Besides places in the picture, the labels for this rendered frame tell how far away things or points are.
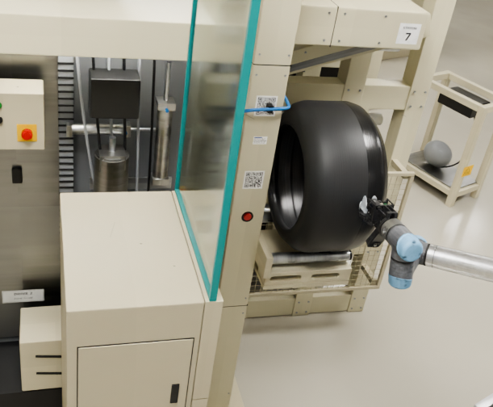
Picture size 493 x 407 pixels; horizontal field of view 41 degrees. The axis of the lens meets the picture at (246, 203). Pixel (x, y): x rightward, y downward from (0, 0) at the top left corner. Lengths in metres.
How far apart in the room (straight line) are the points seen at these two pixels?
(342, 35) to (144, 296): 1.30
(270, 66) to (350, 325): 1.92
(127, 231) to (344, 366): 1.83
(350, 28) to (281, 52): 0.44
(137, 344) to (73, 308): 0.21
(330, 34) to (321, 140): 0.44
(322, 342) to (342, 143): 1.53
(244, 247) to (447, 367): 1.57
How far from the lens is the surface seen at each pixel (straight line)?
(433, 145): 5.27
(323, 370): 3.47
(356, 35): 2.59
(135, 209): 2.08
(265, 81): 2.24
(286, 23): 2.19
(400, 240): 2.08
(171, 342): 1.82
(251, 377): 3.35
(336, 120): 2.40
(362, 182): 2.35
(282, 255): 2.56
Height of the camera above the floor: 2.41
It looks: 32 degrees down
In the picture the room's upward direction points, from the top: 9 degrees clockwise
